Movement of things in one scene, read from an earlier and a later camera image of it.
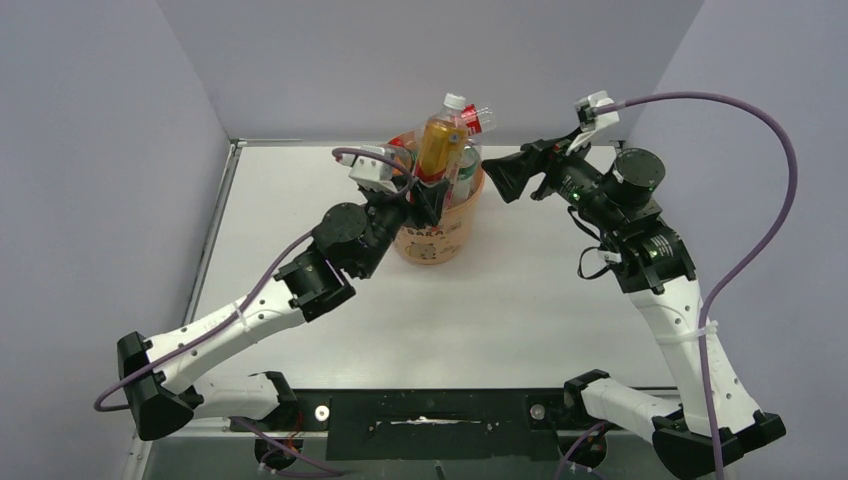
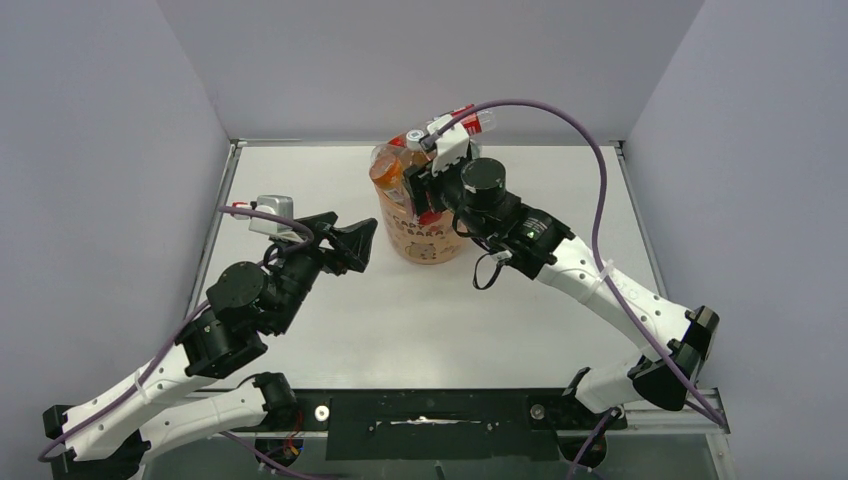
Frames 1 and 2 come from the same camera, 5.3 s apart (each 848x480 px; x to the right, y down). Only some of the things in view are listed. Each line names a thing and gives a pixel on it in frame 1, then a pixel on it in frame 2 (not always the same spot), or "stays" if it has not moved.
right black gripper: (512, 172) -> (417, 177)
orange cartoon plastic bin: (450, 240) stays
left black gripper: (426, 204) -> (354, 241)
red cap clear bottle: (478, 121) stays
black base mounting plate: (430, 423) stays
